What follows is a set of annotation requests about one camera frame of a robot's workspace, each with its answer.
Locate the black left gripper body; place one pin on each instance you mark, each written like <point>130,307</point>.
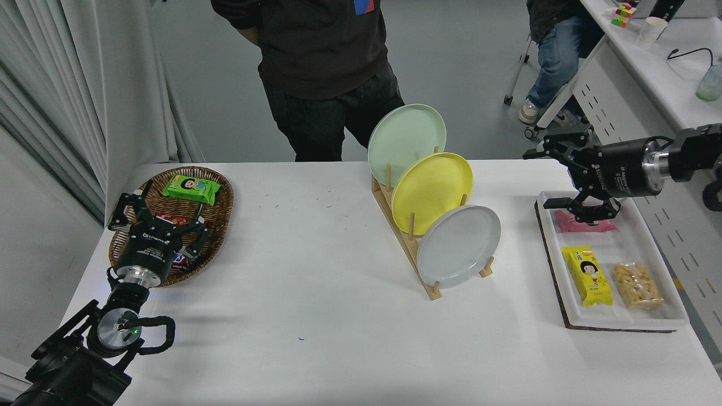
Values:
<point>148,251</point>

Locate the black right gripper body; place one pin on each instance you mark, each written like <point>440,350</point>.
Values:
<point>620,169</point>

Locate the grey plate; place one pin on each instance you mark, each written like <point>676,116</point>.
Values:
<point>459,248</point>

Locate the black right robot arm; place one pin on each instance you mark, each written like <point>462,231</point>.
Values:
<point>694,152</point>

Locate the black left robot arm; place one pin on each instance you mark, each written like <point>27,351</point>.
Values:
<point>67,372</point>

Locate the yellow plate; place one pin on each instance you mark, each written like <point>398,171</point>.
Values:
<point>431,192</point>

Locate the pale green plate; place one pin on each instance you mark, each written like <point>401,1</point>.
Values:
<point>406,141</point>

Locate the wooden plate rack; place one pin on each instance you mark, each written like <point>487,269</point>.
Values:
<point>435,293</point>

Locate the brown wicker basket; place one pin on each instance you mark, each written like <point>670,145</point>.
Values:
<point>220,208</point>

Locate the red snack bar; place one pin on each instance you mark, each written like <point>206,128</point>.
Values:
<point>169,218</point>

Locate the brown blue snack bar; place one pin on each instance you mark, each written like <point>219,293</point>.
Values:
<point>180,259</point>

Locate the pink snack pack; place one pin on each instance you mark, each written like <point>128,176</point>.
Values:
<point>564,224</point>

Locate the green snack pack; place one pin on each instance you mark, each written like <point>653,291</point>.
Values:
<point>192,189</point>

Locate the white desk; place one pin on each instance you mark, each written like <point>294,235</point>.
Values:
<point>637,113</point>

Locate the yellow snack pack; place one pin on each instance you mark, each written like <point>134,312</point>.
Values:
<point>589,276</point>

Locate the white chair leg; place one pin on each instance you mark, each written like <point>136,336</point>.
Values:
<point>508,100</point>

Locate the clear bag of puffed snacks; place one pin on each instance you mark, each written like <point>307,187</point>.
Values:
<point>637,287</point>

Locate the seated person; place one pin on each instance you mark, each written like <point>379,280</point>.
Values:
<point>555,56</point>

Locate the white tray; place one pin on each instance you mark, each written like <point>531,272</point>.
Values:
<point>665,270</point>

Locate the translucent green bottle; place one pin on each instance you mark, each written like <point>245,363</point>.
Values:
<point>709,84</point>

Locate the grey curtain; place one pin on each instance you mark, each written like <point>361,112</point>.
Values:
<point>84,84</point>

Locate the colourful puzzle cube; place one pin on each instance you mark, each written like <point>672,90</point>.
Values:
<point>623,15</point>

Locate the white paper cup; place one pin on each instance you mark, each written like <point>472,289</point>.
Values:
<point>651,31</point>

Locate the black object on desk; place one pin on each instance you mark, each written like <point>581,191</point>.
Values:
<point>665,8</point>

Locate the standing person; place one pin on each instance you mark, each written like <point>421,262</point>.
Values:
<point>316,56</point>

